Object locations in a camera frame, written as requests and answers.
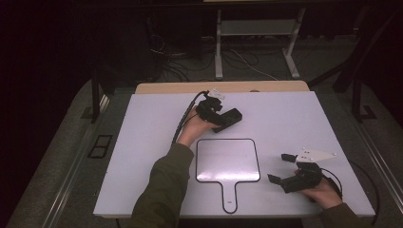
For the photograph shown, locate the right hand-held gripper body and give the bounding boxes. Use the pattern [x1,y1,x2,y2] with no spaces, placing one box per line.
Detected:
[279,147,338,195]

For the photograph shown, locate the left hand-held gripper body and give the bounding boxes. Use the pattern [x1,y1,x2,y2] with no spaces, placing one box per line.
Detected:
[195,88,226,124]

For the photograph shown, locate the black whiteboard eraser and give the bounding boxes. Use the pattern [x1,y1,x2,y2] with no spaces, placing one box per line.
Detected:
[212,107,243,134]

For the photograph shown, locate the white paddle-shaped whiteboard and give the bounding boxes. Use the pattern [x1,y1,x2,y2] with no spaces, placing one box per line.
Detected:
[195,138,261,215]

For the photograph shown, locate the person's right hand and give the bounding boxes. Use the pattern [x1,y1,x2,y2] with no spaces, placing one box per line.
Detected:
[294,169,344,211]

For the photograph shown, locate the person's left hand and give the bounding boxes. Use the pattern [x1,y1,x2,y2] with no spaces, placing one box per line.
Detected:
[176,108,221,148]

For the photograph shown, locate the wooden table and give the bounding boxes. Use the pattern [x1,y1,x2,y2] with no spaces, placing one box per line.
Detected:
[135,80,311,95]

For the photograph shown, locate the black metal stand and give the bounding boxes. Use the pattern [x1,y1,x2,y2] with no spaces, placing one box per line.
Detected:
[351,77,378,124]

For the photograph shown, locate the white metal stand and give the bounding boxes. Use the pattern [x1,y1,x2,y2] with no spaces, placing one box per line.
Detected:
[214,7,307,81]

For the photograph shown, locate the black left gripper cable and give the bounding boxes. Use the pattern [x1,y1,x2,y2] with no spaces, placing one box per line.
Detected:
[170,90,211,146]

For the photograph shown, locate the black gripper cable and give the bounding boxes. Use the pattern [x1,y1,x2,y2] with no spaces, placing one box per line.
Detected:
[170,90,211,146]
[320,160,380,226]

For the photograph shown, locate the black floor cables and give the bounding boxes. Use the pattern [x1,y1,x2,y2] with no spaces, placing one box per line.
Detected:
[148,31,220,83]

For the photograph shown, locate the white floor cable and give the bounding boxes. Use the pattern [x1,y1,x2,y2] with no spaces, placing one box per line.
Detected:
[228,47,279,82]

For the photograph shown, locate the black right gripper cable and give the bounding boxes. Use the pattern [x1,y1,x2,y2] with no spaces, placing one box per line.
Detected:
[320,160,380,226]

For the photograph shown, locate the black floor socket frame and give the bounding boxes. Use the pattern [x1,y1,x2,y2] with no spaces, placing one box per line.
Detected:
[86,134,114,160]

